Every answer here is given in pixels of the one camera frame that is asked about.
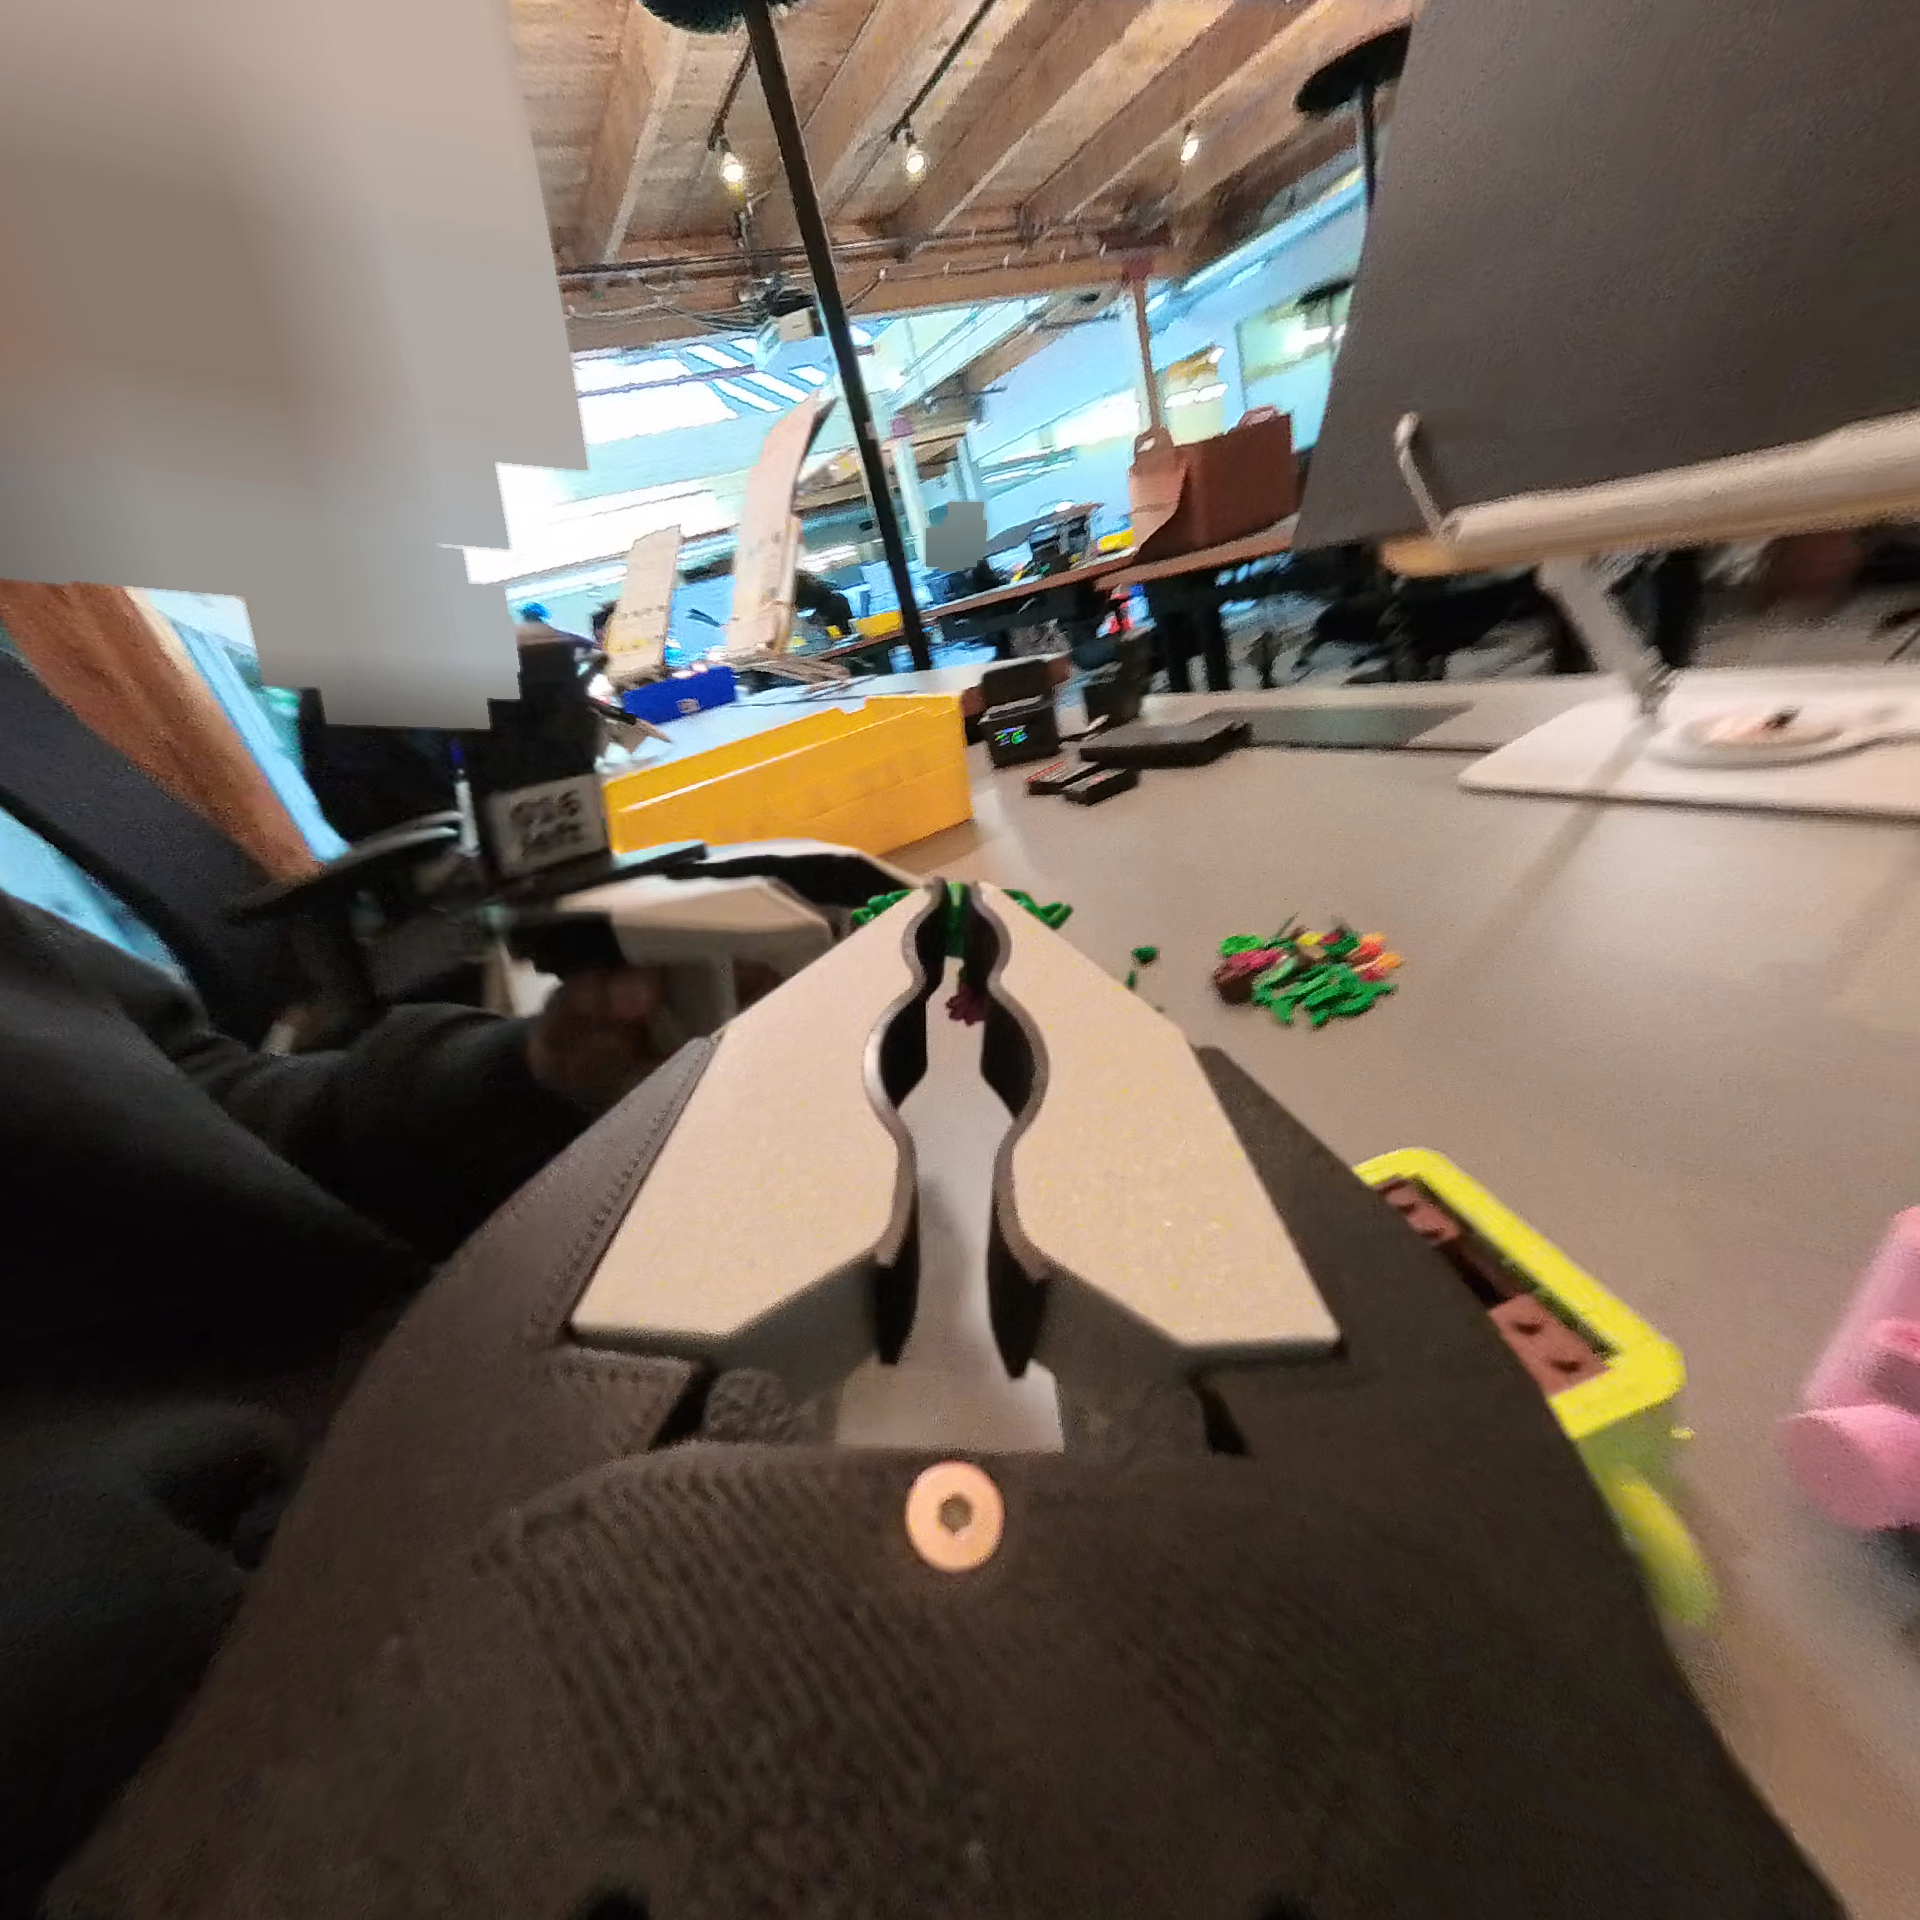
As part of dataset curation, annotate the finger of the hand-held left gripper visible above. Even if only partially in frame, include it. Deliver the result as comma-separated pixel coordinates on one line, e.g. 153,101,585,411
507,875,835,1043
611,838,925,908

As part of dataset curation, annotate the wooden post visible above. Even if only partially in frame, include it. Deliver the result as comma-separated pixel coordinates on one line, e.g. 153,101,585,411
0,581,321,881

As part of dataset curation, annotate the brown paper bag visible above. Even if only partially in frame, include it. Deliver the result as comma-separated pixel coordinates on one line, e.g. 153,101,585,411
1128,408,1299,561

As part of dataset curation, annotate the pile of small toy bricks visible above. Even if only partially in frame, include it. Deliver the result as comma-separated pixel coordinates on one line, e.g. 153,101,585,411
1212,916,1409,1033

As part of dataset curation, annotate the paper instruction booklet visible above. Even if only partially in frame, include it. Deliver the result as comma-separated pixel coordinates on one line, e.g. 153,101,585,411
727,392,835,667
609,528,685,678

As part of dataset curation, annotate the white document stand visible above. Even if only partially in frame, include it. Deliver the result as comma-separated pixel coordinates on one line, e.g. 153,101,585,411
1382,411,1920,822

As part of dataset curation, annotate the desk cable cover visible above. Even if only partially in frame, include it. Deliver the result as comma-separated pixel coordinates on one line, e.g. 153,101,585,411
1244,703,1479,750

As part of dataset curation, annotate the black board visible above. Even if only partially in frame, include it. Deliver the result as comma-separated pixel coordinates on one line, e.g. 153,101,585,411
1292,0,1920,551

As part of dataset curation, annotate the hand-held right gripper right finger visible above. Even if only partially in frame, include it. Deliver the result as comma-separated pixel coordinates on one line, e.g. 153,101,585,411
974,881,1341,1446

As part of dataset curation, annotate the person's left forearm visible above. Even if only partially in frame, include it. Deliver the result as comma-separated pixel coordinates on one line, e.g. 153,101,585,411
209,984,602,1255

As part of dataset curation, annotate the black pole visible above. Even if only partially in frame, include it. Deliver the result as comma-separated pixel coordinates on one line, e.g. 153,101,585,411
740,0,933,671
1292,25,1413,212

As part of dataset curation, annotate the black flat box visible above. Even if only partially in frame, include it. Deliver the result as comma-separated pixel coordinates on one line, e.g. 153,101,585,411
1080,716,1254,770

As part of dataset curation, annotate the green toy brick leaf sprig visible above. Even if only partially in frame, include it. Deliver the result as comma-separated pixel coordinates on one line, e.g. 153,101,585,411
851,879,1078,1036

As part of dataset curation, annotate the yellow plastic bin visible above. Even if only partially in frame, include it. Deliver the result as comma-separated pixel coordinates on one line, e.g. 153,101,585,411
602,691,976,860

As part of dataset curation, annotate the black office chair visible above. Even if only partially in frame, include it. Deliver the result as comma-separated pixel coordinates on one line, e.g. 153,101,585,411
0,646,469,1052

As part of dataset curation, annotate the pink toy brick plant pot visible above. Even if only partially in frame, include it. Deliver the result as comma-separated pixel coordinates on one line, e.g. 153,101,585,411
1775,1209,1920,1531

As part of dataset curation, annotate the black charger case with display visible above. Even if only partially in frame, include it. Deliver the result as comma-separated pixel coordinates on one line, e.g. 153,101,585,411
981,659,1064,746

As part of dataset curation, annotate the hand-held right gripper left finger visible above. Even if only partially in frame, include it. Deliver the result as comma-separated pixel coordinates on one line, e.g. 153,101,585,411
573,881,951,1446

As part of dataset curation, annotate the wooden background desk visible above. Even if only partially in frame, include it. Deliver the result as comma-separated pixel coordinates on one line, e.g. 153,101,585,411
1092,526,1306,696

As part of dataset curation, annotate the lime green toy brick pot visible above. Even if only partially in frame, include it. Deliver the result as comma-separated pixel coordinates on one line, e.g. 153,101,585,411
1354,1146,1722,1629

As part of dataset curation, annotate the person's left hand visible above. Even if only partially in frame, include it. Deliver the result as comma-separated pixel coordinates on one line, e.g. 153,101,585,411
530,963,676,1103

